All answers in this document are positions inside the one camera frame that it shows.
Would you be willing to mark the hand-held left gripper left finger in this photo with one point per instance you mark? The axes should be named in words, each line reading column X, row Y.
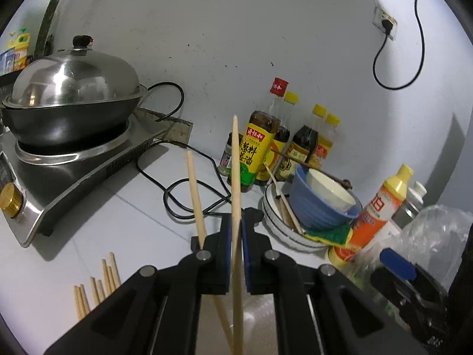
column 229, row 259

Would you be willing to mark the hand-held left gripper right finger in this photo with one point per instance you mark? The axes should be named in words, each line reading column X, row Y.
column 246, row 266

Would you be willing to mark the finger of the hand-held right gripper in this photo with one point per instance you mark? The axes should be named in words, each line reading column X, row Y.
column 399, row 263
column 386, row 284

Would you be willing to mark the wooden chopstick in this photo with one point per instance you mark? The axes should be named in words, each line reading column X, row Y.
column 292, row 216
column 235, row 177
column 272, row 177
column 194, row 192

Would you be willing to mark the bunch of wooden chopsticks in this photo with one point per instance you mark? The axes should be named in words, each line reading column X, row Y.
column 116, row 273

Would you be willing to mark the white plate dark rim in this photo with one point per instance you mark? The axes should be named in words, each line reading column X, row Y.
column 275, row 210
column 292, row 246

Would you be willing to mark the clear plastic bag of vegetables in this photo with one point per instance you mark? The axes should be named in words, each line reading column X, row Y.
column 436, row 229

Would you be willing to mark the orange dish soap bottle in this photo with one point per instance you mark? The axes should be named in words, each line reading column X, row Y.
column 373, row 214

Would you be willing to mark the grey bottle white cap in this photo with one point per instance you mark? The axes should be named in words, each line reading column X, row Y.
column 410, row 207

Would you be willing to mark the yellow green sponge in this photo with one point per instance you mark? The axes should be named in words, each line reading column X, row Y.
column 332, row 236

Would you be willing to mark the blue bowl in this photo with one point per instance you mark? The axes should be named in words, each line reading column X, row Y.
column 314, row 210

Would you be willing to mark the white bowl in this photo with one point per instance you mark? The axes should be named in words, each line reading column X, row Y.
column 329, row 192

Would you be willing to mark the small spice jar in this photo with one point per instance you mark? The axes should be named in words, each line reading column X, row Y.
column 225, row 159

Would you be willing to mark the red-capped seasoning oil bottle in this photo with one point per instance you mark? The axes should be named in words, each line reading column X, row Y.
column 255, row 144

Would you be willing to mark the dark wooden utensil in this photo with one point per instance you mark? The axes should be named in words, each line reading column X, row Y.
column 321, row 172

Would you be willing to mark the yellow-capped dark sauce bottle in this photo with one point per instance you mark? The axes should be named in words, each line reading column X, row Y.
column 305, row 140
column 282, row 137

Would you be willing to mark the yellow-capped amber sauce bottle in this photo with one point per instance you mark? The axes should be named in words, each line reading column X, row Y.
column 325, row 148

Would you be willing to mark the dirty grey block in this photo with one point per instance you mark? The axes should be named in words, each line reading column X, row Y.
column 173, row 125

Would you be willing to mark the silver induction cooker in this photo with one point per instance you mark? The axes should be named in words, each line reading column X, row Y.
column 74, row 181

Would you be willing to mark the stainless steel wok lid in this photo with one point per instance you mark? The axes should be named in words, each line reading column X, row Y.
column 74, row 77

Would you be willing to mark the black shelf rack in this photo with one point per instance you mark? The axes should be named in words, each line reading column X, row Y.
column 9, row 77

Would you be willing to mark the blue packets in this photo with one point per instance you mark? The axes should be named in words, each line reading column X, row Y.
column 7, row 63

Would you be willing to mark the yellow detergent bottle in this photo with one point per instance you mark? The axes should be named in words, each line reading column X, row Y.
column 23, row 44

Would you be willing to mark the dark vertical pipe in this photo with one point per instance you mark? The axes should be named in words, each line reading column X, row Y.
column 50, row 18

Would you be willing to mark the white wall socket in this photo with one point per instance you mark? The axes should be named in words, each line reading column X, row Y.
column 378, row 14

